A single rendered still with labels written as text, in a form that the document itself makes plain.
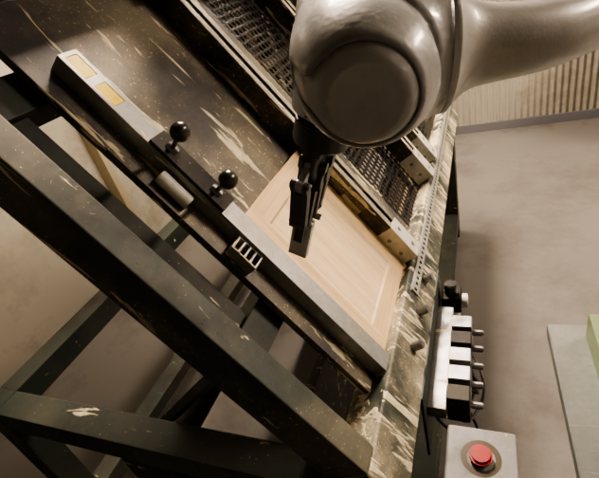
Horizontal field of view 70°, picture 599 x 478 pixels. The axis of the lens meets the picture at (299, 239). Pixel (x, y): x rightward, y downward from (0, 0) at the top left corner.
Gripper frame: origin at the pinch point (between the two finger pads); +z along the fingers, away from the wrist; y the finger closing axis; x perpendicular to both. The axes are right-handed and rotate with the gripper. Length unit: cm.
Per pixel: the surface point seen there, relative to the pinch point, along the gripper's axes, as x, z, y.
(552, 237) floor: 100, 104, -204
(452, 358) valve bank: 39, 50, -34
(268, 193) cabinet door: -19.2, 18.1, -31.7
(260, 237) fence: -13.6, 18.5, -16.0
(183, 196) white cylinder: -28.3, 9.8, -9.5
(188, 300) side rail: -15.0, 14.9, 8.9
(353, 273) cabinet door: 6, 36, -35
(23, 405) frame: -77, 100, 12
